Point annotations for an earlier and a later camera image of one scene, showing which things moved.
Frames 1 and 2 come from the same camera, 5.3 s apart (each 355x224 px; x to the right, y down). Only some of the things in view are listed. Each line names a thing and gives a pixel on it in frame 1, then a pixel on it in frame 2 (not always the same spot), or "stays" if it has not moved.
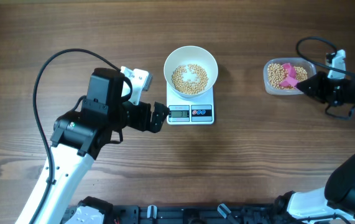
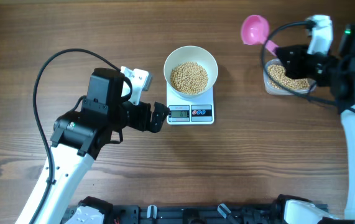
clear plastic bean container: x=281 y=74 stays
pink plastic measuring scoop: x=291 y=78 → x=255 y=30
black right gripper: x=316 y=89 → x=295 y=67
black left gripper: x=157 y=118 stays
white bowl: x=190 y=71 stays
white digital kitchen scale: x=198 y=110 stays
